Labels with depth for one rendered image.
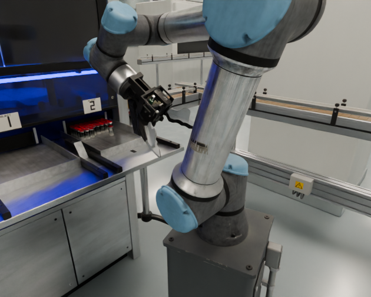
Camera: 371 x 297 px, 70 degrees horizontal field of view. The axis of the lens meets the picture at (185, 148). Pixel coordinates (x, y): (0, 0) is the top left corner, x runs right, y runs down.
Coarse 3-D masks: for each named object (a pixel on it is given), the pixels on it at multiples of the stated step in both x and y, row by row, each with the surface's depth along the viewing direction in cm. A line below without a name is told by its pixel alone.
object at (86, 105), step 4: (84, 100) 117; (88, 100) 118; (92, 100) 119; (96, 100) 121; (84, 104) 117; (88, 104) 119; (92, 104) 120; (96, 104) 121; (100, 104) 123; (84, 108) 118; (88, 108) 119; (96, 108) 122; (100, 108) 123; (84, 112) 118; (88, 112) 120
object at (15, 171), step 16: (48, 144) 111; (0, 160) 99; (16, 160) 99; (32, 160) 99; (48, 160) 99; (64, 160) 99; (80, 160) 94; (0, 176) 88; (16, 176) 88; (32, 176) 83; (48, 176) 87; (0, 192) 78
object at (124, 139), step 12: (60, 132) 121; (108, 132) 128; (120, 132) 128; (132, 132) 127; (84, 144) 107; (96, 144) 114; (108, 144) 114; (120, 144) 105; (132, 144) 110; (108, 156) 103
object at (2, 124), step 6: (6, 114) 96; (12, 114) 98; (0, 120) 95; (6, 120) 97; (12, 120) 98; (18, 120) 100; (0, 126) 96; (6, 126) 97; (12, 126) 99; (18, 126) 100
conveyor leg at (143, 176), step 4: (144, 168) 175; (140, 172) 177; (144, 172) 176; (140, 176) 178; (144, 176) 177; (144, 180) 178; (144, 184) 180; (144, 188) 181; (144, 192) 182; (144, 196) 183; (148, 196) 186; (144, 200) 184; (148, 200) 186; (144, 204) 186; (148, 204) 187; (144, 208) 187; (148, 208) 188; (144, 212) 188; (148, 212) 189
